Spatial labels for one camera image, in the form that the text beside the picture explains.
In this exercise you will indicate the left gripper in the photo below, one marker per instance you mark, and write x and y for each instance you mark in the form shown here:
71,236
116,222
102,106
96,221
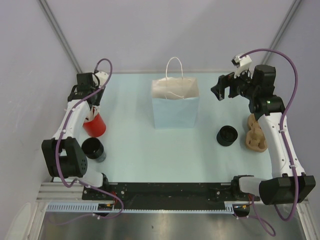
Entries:
100,94

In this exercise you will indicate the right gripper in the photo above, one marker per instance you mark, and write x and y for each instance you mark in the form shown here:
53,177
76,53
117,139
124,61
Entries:
225,81

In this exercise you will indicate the light blue paper bag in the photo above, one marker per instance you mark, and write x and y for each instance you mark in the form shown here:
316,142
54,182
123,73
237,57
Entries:
175,100

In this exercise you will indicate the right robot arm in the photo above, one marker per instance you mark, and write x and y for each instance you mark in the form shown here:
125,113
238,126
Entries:
289,182

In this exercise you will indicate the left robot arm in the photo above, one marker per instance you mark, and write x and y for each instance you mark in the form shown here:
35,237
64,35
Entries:
62,153

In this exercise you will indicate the red straw cup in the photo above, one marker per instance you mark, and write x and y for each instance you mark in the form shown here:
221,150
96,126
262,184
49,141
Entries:
94,125

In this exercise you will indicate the black cup left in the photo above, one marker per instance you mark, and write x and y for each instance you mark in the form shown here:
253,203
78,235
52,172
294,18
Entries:
94,149

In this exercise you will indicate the brown cardboard cup carrier stack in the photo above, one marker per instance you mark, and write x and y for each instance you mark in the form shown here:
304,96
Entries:
255,139

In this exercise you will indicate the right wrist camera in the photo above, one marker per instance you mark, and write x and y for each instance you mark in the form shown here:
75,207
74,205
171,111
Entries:
242,63

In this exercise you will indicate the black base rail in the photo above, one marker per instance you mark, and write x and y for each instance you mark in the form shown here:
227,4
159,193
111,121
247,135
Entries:
175,195

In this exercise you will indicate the white cable duct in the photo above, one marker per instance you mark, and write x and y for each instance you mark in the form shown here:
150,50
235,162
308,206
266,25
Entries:
81,207

